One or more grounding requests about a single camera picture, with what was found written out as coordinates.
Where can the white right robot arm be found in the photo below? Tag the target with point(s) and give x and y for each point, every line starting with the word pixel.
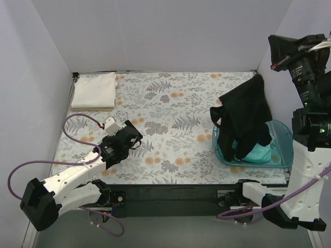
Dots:
pixel 305 59

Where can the folded white t-shirt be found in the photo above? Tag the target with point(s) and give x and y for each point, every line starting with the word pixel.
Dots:
pixel 95 91

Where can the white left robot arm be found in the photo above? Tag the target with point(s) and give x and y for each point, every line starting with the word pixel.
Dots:
pixel 44 201

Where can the floral patterned table mat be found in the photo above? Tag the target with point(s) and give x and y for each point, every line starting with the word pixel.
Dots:
pixel 171 110

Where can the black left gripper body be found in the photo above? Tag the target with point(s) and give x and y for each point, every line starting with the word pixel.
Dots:
pixel 132 135

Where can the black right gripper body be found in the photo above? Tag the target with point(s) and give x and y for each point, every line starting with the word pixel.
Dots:
pixel 282 63

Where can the teal plastic basket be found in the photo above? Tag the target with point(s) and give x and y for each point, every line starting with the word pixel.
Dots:
pixel 281 148

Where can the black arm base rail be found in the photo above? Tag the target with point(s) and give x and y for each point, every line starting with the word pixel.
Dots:
pixel 163 200

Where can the teal t-shirt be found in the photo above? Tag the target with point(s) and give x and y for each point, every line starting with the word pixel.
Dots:
pixel 251 152

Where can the brown cardboard board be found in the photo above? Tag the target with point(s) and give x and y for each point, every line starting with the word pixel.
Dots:
pixel 86 109

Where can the black t-shirt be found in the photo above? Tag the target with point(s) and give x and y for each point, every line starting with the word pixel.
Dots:
pixel 242 116

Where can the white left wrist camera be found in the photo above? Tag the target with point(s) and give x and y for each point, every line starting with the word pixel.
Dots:
pixel 111 127

